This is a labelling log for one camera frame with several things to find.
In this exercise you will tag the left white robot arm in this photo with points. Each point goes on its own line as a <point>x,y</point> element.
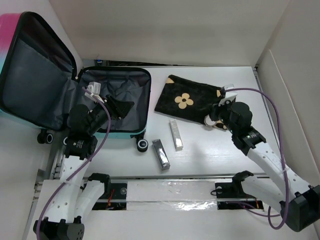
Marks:
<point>63,216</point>

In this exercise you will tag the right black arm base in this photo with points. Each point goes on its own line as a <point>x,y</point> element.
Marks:
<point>231,197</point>

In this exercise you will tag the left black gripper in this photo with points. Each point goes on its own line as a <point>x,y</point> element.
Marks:
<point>117,109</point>

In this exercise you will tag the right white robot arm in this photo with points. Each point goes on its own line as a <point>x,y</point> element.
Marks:
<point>297,201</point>

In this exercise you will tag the pink and teal kids suitcase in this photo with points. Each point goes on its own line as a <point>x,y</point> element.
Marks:
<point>40,82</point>

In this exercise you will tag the aluminium front rail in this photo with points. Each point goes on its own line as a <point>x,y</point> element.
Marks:
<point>41,176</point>

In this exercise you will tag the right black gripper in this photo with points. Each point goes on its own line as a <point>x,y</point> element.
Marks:
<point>216,108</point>

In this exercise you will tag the black rectangular box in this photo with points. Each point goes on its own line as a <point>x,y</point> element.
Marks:
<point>161,154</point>

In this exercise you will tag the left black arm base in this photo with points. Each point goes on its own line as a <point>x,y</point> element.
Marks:
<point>114,199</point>

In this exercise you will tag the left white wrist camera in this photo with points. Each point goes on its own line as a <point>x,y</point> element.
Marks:
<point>93,89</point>

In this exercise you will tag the white rectangular box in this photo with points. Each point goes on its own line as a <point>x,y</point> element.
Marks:
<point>176,135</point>

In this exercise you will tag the black towel with beige flowers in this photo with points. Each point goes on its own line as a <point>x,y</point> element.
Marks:
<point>188,100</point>

